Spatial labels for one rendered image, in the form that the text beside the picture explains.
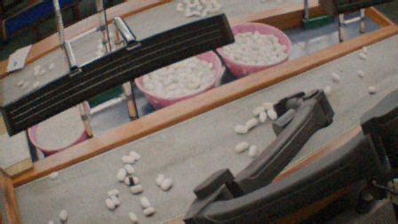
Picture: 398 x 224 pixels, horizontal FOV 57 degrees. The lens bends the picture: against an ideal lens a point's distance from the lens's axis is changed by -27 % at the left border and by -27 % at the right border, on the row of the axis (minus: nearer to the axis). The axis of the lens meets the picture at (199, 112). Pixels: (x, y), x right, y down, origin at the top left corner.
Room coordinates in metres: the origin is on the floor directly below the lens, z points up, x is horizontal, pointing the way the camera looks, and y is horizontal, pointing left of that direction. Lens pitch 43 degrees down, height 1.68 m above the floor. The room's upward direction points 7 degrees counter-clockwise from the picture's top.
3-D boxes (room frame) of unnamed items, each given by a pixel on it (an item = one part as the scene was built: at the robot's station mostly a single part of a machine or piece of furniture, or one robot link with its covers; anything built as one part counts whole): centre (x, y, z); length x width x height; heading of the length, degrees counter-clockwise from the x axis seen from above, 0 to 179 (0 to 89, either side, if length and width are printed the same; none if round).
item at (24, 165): (0.95, 0.66, 0.77); 0.33 x 0.15 x 0.01; 21
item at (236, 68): (1.29, -0.21, 0.72); 0.27 x 0.27 x 0.10
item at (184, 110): (1.09, -0.16, 0.71); 1.81 x 0.05 x 0.11; 111
